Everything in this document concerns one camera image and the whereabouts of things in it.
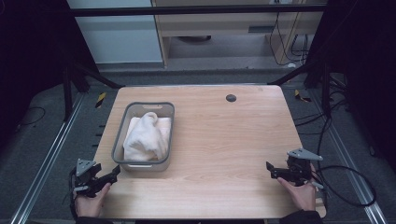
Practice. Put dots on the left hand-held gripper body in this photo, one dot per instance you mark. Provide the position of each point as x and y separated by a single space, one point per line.
84 174

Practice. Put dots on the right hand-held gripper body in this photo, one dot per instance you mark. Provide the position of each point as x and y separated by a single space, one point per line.
300 168

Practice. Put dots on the person's left hand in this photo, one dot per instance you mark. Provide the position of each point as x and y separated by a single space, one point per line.
90 203

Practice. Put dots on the person's right hand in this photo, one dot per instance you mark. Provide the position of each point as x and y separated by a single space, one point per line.
300 196

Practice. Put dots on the grey plastic basket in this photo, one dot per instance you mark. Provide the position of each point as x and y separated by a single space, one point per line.
123 137

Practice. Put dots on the white towel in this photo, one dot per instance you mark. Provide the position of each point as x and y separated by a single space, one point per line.
146 140

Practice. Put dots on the yellow black floor tape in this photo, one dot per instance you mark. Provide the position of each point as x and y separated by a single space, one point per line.
301 97
100 100

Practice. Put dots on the black metal stand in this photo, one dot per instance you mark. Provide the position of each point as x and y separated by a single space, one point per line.
67 93
325 90

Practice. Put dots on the black curtain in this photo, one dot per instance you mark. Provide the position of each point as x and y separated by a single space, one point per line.
364 62
31 62

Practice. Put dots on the white cabinet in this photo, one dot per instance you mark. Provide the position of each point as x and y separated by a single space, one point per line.
118 40

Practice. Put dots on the light wooden desk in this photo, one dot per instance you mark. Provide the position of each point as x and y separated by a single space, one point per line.
218 26

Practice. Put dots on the aluminium floor rail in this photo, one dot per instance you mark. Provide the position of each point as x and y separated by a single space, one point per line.
351 174
46 161

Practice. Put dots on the black horizontal frame bar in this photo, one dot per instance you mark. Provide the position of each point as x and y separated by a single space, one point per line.
186 10

